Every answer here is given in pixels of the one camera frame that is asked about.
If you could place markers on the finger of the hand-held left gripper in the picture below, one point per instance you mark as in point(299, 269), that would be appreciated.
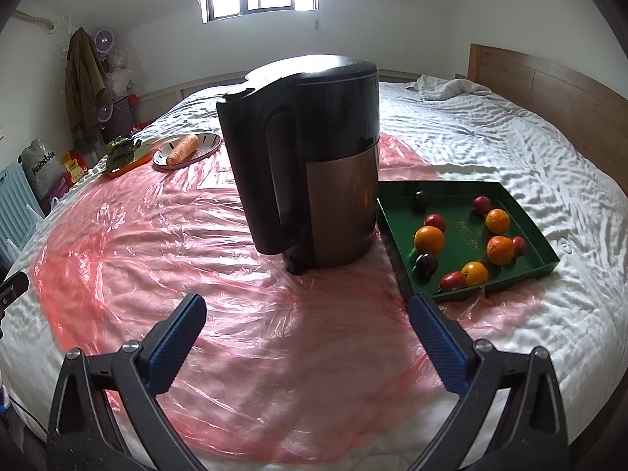
point(14, 285)

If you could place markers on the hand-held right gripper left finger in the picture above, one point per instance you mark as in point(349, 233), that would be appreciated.
point(179, 343)

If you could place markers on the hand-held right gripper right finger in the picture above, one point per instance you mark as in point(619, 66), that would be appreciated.
point(436, 338)

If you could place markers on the red apple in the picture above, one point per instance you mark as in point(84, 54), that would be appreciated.
point(454, 280)
point(434, 221)
point(482, 204)
point(520, 245)

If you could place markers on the orange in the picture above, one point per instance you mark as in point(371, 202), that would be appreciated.
point(500, 250)
point(498, 221)
point(429, 239)
point(475, 273)

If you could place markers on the dark plum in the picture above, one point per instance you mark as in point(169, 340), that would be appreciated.
point(426, 263)
point(419, 199)

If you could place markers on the green tray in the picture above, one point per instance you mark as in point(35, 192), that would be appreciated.
point(456, 255)

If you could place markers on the light blue plastic chair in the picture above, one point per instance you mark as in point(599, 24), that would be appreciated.
point(17, 206)

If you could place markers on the pink plastic sheet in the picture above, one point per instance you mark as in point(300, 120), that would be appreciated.
point(147, 235)

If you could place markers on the grey printed bag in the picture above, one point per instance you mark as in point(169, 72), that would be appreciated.
point(41, 169)

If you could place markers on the yellow red packets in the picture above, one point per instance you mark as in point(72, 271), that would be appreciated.
point(73, 167)

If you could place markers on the leafy greens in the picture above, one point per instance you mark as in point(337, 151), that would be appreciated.
point(120, 154)

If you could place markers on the orange plate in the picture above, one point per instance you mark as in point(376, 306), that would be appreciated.
point(143, 154)

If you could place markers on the carrot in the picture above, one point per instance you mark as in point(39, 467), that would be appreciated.
point(182, 149)

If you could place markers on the small white fan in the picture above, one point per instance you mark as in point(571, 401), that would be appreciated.
point(104, 38)
point(104, 113)

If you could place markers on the purple bin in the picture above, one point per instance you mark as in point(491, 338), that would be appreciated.
point(120, 115)

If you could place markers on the striped white plate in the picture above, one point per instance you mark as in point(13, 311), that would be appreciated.
point(208, 142)

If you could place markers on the white bed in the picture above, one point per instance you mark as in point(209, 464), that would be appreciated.
point(490, 132)

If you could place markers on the brown hanging coat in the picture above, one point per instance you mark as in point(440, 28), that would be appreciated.
point(83, 83)

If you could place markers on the hanging white plastic bag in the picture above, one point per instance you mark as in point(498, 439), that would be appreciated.
point(119, 76)

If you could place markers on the crumpled white cloth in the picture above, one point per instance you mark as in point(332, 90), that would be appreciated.
point(446, 88)

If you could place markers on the wooden headboard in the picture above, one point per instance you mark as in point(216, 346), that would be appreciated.
point(539, 78)

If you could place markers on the wall pipe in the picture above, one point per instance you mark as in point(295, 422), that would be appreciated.
point(34, 22)

